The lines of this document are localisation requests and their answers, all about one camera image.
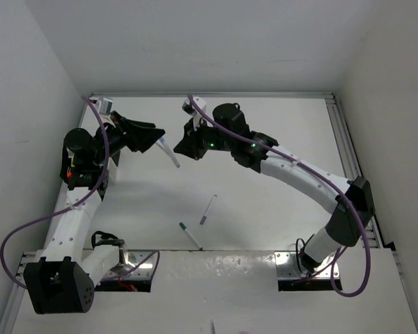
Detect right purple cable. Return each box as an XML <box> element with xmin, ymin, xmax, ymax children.
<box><xmin>187</xmin><ymin>94</ymin><xmax>371</xmax><ymax>297</ymax></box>

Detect grey tip white marker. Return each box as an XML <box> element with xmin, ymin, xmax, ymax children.
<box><xmin>199</xmin><ymin>194</ymin><xmax>217</xmax><ymax>225</ymax></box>

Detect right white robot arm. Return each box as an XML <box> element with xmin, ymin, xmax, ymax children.
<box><xmin>173</xmin><ymin>98</ymin><xmax>375</xmax><ymax>273</ymax></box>

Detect metal base plate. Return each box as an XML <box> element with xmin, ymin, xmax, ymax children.
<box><xmin>102</xmin><ymin>250</ymin><xmax>160</xmax><ymax>282</ymax></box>
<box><xmin>274</xmin><ymin>250</ymin><xmax>334</xmax><ymax>280</ymax></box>

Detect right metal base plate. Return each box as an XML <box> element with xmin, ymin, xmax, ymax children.
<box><xmin>274</xmin><ymin>250</ymin><xmax>334</xmax><ymax>280</ymax></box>

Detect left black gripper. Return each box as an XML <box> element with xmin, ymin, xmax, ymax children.
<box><xmin>91</xmin><ymin>111</ymin><xmax>164</xmax><ymax>165</ymax></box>

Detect teal cap white marker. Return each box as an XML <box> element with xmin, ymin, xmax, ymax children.
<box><xmin>179</xmin><ymin>222</ymin><xmax>203</xmax><ymax>251</ymax></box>

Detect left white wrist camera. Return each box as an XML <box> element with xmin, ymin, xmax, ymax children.
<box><xmin>97</xmin><ymin>97</ymin><xmax>114</xmax><ymax>117</ymax></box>

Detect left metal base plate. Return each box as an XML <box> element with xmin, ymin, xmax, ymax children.
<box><xmin>102</xmin><ymin>250</ymin><xmax>160</xmax><ymax>282</ymax></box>

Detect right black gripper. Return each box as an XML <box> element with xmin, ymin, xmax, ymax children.
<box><xmin>174</xmin><ymin>115</ymin><xmax>235</xmax><ymax>160</ymax></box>

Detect black and white pen organizer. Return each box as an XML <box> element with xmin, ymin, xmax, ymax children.
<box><xmin>107</xmin><ymin>152</ymin><xmax>121</xmax><ymax>184</ymax></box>

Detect light blue cap marker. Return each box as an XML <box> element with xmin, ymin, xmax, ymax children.
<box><xmin>157</xmin><ymin>137</ymin><xmax>180</xmax><ymax>168</ymax></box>

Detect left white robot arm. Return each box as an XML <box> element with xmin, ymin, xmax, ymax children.
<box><xmin>23</xmin><ymin>111</ymin><xmax>165</xmax><ymax>315</ymax></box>

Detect purple cable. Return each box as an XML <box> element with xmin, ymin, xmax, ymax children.
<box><xmin>0</xmin><ymin>95</ymin><xmax>160</xmax><ymax>289</ymax></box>
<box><xmin>187</xmin><ymin>94</ymin><xmax>371</xmax><ymax>297</ymax></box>

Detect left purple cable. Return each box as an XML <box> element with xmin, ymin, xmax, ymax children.
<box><xmin>0</xmin><ymin>95</ymin><xmax>160</xmax><ymax>289</ymax></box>

